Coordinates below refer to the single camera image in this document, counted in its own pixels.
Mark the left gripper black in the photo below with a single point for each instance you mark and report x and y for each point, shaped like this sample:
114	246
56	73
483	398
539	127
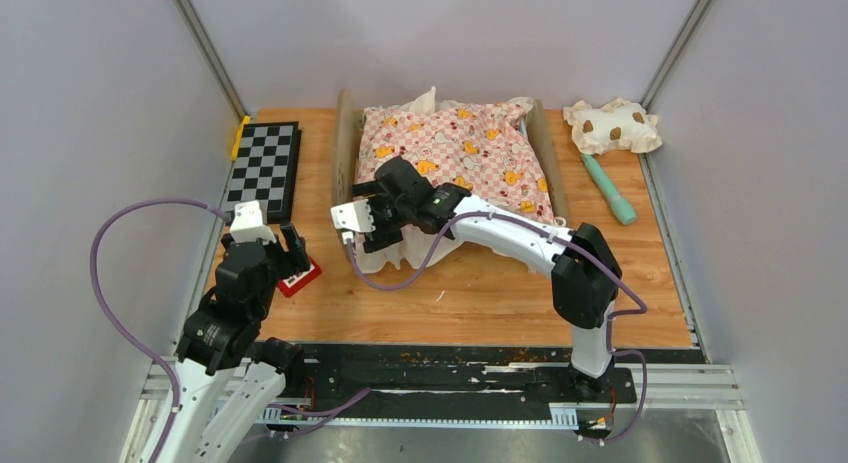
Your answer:
295	259

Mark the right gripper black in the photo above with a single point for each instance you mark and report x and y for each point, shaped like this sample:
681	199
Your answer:
383	236

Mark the wooden pet bed striped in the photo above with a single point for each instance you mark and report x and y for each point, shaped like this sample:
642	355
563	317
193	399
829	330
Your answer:
344	155

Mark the pink checkered duck cushion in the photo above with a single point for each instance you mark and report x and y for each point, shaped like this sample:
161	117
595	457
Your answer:
457	162

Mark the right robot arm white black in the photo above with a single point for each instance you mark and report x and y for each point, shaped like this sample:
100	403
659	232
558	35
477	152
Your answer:
585	276

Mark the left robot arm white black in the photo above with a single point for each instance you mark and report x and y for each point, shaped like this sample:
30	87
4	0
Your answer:
226	376

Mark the red white window brick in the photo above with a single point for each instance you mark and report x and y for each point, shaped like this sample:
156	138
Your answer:
290	286

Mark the black grey chessboard box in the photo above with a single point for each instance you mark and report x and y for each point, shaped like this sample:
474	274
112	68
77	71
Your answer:
265	169

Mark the teal cylindrical toy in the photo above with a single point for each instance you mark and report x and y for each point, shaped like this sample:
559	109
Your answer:
620	207

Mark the cream pillow brown spots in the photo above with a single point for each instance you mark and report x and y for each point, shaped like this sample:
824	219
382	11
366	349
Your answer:
617	125

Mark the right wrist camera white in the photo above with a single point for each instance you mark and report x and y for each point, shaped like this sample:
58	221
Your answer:
351	219

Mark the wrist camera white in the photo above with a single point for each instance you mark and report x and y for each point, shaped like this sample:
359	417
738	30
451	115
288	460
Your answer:
351	219
249	224

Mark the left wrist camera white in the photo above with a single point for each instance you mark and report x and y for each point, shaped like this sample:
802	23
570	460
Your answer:
249	224

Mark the yellow clip on frame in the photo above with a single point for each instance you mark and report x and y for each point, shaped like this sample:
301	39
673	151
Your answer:
238	136

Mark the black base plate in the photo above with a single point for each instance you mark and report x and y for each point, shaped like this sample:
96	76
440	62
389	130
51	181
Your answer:
541	373

